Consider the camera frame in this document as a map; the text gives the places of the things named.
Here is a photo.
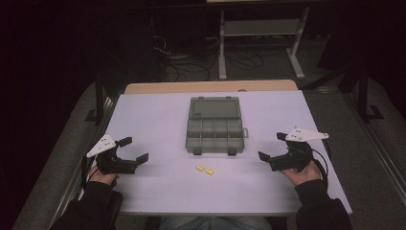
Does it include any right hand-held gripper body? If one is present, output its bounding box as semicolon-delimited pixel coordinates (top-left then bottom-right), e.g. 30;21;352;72
269;126;329;173

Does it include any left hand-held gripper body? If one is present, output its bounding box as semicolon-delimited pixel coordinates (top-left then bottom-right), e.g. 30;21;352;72
85;133;139;175

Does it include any grey plastic organizer box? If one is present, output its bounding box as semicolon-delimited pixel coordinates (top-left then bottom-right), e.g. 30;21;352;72
185;96;250;157

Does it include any person's left hand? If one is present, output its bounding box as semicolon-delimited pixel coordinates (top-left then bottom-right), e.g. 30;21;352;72
87;165;120;187

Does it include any person's right hand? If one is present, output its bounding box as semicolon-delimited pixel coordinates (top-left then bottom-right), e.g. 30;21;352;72
280;158;323;187

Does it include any black metal stand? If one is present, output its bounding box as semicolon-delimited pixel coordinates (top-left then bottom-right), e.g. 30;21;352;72
84;71;113;127
338;61;385;124

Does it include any wooden table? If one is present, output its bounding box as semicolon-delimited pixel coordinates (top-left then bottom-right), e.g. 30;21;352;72
124;79;299;95

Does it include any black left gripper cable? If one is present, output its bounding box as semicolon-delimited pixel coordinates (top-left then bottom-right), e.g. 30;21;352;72
80;154;98;190

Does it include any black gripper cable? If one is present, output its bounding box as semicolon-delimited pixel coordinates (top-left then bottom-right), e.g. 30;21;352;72
80;154;98;190
309;147;330;190

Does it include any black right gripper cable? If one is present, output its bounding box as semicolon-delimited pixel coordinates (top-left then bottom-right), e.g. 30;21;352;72
309;147;330;190

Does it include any tangle of floor cables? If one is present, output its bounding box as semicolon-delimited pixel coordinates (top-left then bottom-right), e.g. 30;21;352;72
149;18;266;82

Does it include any grey metal desk frame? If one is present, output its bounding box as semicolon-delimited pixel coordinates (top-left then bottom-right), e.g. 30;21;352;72
217;5;311;81

